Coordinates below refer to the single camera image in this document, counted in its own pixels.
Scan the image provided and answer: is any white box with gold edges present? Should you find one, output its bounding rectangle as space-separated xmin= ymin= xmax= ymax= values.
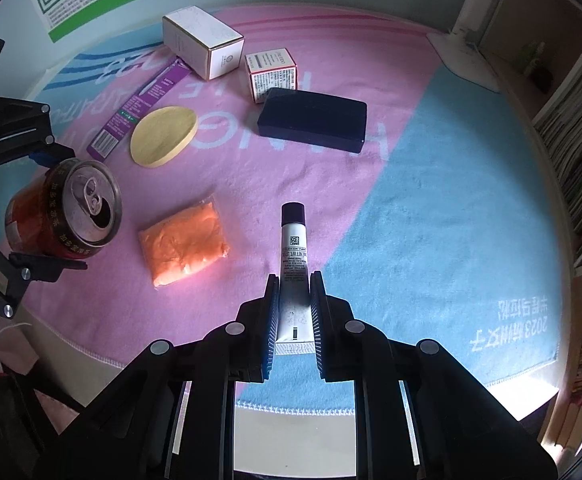
xmin=162 ymin=5 xmax=246 ymax=81

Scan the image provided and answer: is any orange plastic packet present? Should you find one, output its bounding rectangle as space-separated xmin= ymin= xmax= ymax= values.
xmin=138 ymin=198 xmax=232 ymax=289

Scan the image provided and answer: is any white tube with dark cap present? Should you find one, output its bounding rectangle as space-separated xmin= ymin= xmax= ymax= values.
xmin=273 ymin=202 xmax=318 ymax=357

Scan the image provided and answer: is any dark blue case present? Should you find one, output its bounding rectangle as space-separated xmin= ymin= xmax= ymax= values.
xmin=256 ymin=86 xmax=369 ymax=154

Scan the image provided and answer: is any small red and white box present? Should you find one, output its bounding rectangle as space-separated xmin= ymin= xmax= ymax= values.
xmin=244 ymin=48 xmax=300 ymax=105

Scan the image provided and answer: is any long purple package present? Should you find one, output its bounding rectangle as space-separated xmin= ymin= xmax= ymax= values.
xmin=85 ymin=55 xmax=192 ymax=161

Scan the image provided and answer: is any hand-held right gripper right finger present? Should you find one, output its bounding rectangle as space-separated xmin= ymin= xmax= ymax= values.
xmin=310 ymin=270 xmax=558 ymax=480

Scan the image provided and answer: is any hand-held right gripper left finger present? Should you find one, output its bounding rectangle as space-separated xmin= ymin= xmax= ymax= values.
xmin=41 ymin=273 xmax=282 ymax=480

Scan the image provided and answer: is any pink paper bag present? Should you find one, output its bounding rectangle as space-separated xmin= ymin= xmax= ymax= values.
xmin=0 ymin=319 xmax=40 ymax=377

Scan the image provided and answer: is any pink and blue printed towel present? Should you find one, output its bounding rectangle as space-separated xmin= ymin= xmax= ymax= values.
xmin=0 ymin=2 xmax=563 ymax=419

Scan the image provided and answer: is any small dark shelf object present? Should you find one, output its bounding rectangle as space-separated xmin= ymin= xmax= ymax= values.
xmin=531 ymin=66 xmax=555 ymax=94

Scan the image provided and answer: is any round yellow sponge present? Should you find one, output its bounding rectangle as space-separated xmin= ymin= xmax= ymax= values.
xmin=129 ymin=104 xmax=199 ymax=170

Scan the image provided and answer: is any orange drink can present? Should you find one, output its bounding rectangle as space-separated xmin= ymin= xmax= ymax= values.
xmin=4 ymin=158 xmax=124 ymax=261

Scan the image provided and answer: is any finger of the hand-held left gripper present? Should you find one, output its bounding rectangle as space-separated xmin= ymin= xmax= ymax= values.
xmin=0 ymin=96 xmax=76 ymax=217
xmin=0 ymin=220 xmax=88 ymax=319

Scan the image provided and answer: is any white bookshelf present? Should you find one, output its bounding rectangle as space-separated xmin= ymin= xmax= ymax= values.
xmin=452 ymin=0 xmax=582 ymax=461

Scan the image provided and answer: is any white foam board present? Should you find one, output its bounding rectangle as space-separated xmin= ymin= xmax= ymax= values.
xmin=425 ymin=30 xmax=503 ymax=94

